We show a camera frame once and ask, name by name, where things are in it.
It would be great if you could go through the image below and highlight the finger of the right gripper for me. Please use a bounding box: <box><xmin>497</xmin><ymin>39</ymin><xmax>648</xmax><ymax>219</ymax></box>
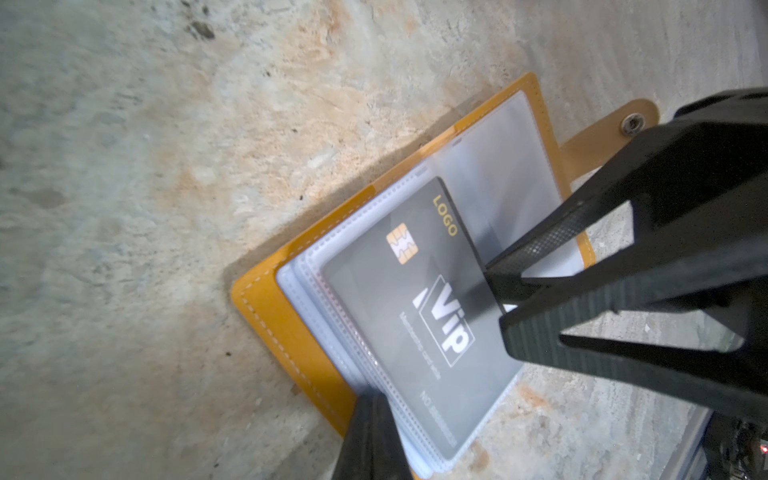
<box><xmin>500</xmin><ymin>231</ymin><xmax>767</xmax><ymax>420</ymax></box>

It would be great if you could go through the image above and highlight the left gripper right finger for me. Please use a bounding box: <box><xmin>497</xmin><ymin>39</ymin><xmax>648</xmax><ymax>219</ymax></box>
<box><xmin>371</xmin><ymin>392</ymin><xmax>413</xmax><ymax>480</ymax></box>

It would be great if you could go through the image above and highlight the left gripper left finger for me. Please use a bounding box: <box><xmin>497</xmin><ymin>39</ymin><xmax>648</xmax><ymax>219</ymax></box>
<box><xmin>332</xmin><ymin>391</ymin><xmax>375</xmax><ymax>480</ymax></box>

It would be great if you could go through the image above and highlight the yellow leather card holder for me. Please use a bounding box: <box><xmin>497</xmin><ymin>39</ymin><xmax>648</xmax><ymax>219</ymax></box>
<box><xmin>231</xmin><ymin>74</ymin><xmax>660</xmax><ymax>478</ymax></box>

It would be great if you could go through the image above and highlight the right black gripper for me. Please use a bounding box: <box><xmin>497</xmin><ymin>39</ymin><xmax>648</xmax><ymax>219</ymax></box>
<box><xmin>485</xmin><ymin>87</ymin><xmax>767</xmax><ymax>304</ymax></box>

